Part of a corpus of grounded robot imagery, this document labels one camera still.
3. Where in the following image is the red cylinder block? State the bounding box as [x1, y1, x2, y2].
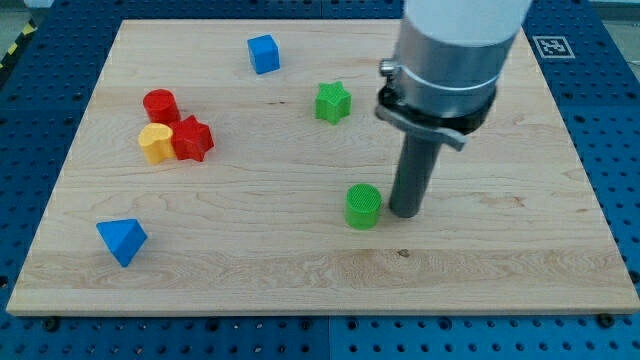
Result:
[142, 89, 181, 125]

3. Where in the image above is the green star block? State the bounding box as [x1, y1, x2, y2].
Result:
[315, 81, 352, 125]

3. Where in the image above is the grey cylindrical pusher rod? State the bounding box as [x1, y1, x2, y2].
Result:
[389, 135, 441, 218]

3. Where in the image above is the wooden board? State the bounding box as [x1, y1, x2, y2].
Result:
[7, 20, 639, 317]

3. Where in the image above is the yellow heart block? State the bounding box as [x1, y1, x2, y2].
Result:
[138, 123, 176, 165]

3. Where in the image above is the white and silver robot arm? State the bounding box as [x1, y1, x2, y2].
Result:
[375, 0, 531, 218]

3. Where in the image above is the blue cube block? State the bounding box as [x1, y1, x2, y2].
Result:
[247, 34, 280, 75]

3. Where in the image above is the red star block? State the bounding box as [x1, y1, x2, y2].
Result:
[169, 115, 215, 162]

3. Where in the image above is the green cylinder block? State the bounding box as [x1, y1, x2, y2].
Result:
[344, 183, 382, 230]

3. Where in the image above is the blue triangle block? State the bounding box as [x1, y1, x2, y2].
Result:
[96, 218, 147, 267]

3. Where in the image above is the black clamp with grey lever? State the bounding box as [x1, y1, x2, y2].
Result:
[375, 59, 496, 151]

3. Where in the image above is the white fiducial marker tag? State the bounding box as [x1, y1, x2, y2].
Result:
[532, 35, 575, 60]

